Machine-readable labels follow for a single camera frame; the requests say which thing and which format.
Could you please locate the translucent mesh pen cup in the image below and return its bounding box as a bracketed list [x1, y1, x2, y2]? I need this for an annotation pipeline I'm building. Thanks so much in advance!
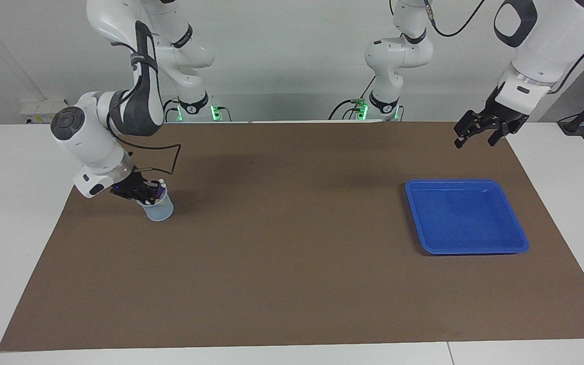
[142, 184, 174, 222]

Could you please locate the blue plastic tray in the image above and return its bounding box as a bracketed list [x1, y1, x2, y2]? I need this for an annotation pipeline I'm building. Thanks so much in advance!
[405, 178, 530, 255]

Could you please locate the brown table mat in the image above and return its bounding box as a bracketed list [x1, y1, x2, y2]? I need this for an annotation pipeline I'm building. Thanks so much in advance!
[0, 121, 584, 352]

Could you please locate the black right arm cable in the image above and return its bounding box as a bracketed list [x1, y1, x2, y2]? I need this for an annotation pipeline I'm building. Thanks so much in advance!
[111, 20, 181, 176]

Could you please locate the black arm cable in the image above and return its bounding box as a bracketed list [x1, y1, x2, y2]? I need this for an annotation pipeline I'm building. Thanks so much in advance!
[425, 0, 584, 95]
[111, 20, 181, 176]

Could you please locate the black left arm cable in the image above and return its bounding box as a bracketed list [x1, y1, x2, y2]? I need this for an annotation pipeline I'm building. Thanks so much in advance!
[425, 0, 584, 95]

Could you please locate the black base cable bundle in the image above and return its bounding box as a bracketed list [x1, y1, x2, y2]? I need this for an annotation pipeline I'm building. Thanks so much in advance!
[162, 98, 182, 123]
[328, 76, 378, 121]

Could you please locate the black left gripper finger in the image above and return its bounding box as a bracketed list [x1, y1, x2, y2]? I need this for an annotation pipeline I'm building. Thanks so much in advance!
[454, 113, 486, 149]
[488, 122, 518, 148]

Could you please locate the white power box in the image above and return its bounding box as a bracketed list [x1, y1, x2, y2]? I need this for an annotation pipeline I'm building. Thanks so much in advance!
[20, 99, 76, 124]

